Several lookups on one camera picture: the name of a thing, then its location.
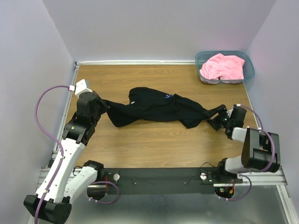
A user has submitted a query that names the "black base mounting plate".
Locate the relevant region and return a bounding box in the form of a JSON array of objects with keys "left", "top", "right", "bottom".
[{"left": 77, "top": 167, "right": 245, "bottom": 201}]

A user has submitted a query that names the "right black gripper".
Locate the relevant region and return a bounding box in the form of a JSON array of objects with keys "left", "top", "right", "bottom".
[{"left": 202, "top": 104, "right": 232, "bottom": 131}]

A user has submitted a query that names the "teal plastic bin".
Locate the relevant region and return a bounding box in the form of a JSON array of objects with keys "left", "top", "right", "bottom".
[{"left": 195, "top": 50, "right": 255, "bottom": 84}]

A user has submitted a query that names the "pink t shirt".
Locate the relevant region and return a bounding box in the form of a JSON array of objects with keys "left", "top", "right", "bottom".
[{"left": 199, "top": 53, "right": 245, "bottom": 80}]

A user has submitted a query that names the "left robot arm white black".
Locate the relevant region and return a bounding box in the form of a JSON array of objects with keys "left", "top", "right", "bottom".
[{"left": 23, "top": 91, "right": 107, "bottom": 224}]

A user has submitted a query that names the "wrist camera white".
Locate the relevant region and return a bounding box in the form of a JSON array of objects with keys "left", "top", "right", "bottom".
[
  {"left": 227, "top": 104, "right": 240, "bottom": 117},
  {"left": 68, "top": 79, "right": 92, "bottom": 98}
]

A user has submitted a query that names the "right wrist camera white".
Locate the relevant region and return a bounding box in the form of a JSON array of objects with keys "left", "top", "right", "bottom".
[{"left": 227, "top": 104, "right": 240, "bottom": 117}]

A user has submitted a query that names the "black t shirt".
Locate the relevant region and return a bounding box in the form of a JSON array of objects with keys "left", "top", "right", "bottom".
[{"left": 106, "top": 86, "right": 221, "bottom": 129}]

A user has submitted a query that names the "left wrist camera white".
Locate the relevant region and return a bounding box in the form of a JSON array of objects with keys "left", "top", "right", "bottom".
[{"left": 68, "top": 79, "right": 92, "bottom": 98}]

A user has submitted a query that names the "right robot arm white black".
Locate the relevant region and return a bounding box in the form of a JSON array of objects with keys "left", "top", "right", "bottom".
[{"left": 207, "top": 104, "right": 281, "bottom": 183}]

